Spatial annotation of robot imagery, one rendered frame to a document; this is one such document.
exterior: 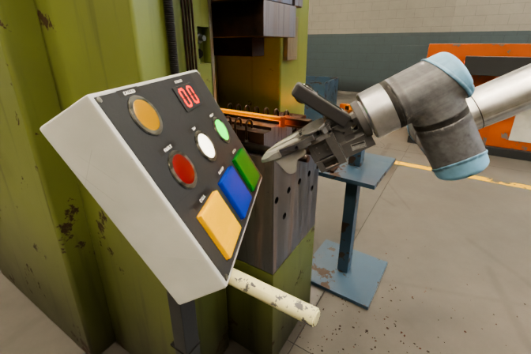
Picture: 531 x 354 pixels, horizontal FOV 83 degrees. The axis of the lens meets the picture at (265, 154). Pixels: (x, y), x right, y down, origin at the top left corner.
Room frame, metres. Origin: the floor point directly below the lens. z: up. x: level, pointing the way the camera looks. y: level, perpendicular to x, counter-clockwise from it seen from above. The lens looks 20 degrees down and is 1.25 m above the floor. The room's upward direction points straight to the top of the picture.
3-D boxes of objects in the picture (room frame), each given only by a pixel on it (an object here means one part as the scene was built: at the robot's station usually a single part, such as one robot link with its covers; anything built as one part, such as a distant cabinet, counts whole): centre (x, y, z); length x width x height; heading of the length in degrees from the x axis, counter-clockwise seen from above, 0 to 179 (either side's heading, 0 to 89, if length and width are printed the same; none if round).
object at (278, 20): (1.12, 0.13, 1.32); 0.42 x 0.20 x 0.10; 58
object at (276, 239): (1.17, 0.11, 0.69); 0.56 x 0.38 x 0.45; 58
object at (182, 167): (0.38, 0.11, 1.09); 0.05 x 0.03 x 0.04; 148
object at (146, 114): (0.38, 0.15, 1.16); 0.05 x 0.03 x 0.04; 148
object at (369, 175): (1.41, -0.46, 0.67); 0.40 x 0.30 x 0.02; 146
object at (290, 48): (1.34, -0.11, 1.27); 0.09 x 0.02 x 0.17; 148
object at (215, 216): (0.37, 0.07, 1.01); 0.07 x 0.05 x 0.07; 173
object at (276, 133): (1.12, 0.13, 0.96); 0.42 x 0.20 x 0.09; 58
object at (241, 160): (0.57, 0.04, 1.01); 0.07 x 0.05 x 0.07; 173
